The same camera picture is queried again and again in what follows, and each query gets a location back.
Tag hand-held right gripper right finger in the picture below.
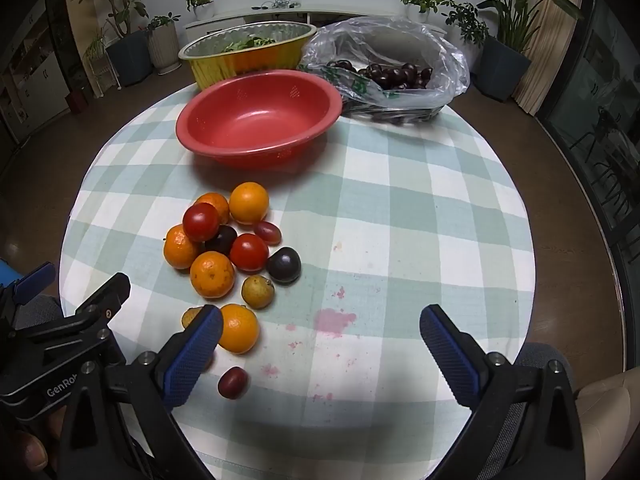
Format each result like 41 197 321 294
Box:
419 304 586 480

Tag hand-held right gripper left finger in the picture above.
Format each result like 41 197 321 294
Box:
60 305 224 480

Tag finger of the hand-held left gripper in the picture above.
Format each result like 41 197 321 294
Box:
12 261 57 306
75 273 132 333

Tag tan longan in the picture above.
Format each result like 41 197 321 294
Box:
241 274 276 309
180 306 206 331

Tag oval red grape tomato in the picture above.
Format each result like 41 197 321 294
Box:
217 366 249 401
253 220 282 245

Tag orange mandarin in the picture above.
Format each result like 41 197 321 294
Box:
163 224 203 271
194 192 231 225
229 181 271 226
189 251 236 300
216 304 261 355

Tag round red tomato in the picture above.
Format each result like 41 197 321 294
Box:
182 203 221 242
229 233 270 273

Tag dark purple plum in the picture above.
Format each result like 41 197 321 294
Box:
204 225 239 256
265 247 302 286

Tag red plastic colander bowl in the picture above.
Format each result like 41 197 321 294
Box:
175 69 344 170

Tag blue cup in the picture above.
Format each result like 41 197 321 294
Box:
0 259 23 286

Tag person's leg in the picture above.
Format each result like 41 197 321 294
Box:
572 369 628 480

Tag green checked tablecloth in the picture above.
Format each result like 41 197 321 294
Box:
59 80 538 480

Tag tall plant in dark pot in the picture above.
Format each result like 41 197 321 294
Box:
87 0 153 86

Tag plant in white ribbed pot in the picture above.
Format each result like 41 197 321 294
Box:
147 12 181 73

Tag gold foil basin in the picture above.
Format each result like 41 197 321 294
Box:
178 21 317 92

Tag pile of dark cherries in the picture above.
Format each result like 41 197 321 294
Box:
325 60 435 91

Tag glass sliding door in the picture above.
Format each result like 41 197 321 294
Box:
537 0 640 261

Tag green leafy vegetables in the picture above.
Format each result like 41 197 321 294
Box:
222 35 277 53

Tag large broadleaf plant dark pot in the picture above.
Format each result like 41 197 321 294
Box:
470 0 583 101

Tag small plant in white pot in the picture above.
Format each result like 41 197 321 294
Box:
187 0 218 21
402 0 441 23

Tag clear plastic bag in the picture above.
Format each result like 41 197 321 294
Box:
298 16 471 123

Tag dark leafy bush plant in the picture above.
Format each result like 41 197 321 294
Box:
442 0 488 43

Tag beige curtain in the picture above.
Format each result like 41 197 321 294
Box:
515 0 586 116

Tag white television cabinet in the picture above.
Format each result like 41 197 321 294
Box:
185 7 446 31

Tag white wall cabinet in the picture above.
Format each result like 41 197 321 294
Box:
0 0 76 146

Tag white wire plant stand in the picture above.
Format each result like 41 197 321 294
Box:
82 35 118 98

